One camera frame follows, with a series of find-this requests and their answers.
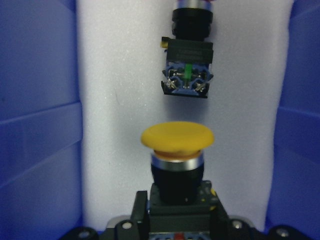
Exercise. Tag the yellow mushroom push button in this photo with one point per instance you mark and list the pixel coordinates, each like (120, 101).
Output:
(180, 200)

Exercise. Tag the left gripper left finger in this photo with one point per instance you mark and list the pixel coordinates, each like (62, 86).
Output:
(134, 227)

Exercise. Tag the red mushroom push button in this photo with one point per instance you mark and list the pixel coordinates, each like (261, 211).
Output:
(188, 55)

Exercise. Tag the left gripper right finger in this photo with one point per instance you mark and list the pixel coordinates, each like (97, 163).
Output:
(250, 226)

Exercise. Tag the left blue plastic bin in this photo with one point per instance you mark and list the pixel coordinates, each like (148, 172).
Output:
(41, 122)

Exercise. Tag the white foam pad left bin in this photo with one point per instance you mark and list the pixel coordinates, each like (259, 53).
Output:
(120, 73)

